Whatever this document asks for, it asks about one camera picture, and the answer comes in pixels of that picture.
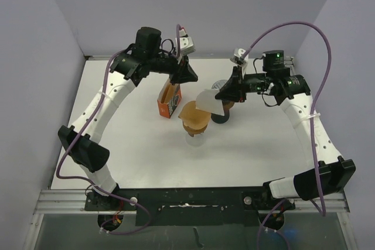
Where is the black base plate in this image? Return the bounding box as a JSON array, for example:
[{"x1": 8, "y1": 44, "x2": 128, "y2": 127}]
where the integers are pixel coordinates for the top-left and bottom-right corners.
[{"x1": 84, "y1": 187, "x2": 295, "y2": 227}]

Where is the white paper coffee filter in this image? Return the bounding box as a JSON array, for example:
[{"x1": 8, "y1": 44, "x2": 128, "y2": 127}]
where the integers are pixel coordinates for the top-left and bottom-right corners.
[{"x1": 196, "y1": 89, "x2": 225, "y2": 116}]

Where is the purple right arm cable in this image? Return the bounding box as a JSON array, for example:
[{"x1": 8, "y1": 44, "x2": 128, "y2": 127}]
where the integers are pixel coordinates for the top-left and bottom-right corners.
[{"x1": 240, "y1": 21, "x2": 332, "y2": 250}]

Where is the clear glass carafe wooden collar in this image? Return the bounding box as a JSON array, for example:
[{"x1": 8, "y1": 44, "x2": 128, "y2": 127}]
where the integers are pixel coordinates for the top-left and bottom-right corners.
[{"x1": 185, "y1": 133, "x2": 206, "y2": 147}]

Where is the orange coffee filter box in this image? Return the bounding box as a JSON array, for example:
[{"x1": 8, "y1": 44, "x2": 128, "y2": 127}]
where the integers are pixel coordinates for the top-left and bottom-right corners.
[{"x1": 157, "y1": 79, "x2": 182, "y2": 119}]

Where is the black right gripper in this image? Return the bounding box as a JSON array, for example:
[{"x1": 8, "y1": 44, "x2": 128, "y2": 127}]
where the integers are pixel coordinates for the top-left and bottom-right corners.
[{"x1": 214, "y1": 64, "x2": 271, "y2": 104}]

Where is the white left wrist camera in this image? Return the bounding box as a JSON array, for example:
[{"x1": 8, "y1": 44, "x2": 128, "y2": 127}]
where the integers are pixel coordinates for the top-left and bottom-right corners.
[{"x1": 175, "y1": 25, "x2": 196, "y2": 57}]

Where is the grey swirled glass dripper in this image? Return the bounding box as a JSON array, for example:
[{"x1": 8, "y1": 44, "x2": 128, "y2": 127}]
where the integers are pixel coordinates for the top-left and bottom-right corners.
[{"x1": 212, "y1": 80, "x2": 227, "y2": 90}]

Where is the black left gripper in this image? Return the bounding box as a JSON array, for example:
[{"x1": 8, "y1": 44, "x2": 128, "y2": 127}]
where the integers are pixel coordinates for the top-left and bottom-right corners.
[{"x1": 147, "y1": 50, "x2": 197, "y2": 85}]

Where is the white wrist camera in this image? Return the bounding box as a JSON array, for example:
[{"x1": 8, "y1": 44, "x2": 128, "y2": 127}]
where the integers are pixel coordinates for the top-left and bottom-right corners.
[
  {"x1": 230, "y1": 48, "x2": 249, "y2": 76},
  {"x1": 175, "y1": 25, "x2": 196, "y2": 57}
]

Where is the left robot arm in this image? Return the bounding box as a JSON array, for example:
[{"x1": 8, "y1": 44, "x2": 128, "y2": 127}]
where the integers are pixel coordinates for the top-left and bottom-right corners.
[{"x1": 58, "y1": 25, "x2": 198, "y2": 210}]

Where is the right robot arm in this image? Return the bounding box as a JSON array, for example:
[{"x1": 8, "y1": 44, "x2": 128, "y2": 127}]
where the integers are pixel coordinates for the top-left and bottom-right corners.
[{"x1": 215, "y1": 49, "x2": 356, "y2": 208}]

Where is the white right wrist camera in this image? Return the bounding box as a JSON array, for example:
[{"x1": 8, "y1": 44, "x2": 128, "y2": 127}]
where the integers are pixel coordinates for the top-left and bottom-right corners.
[{"x1": 230, "y1": 48, "x2": 249, "y2": 76}]

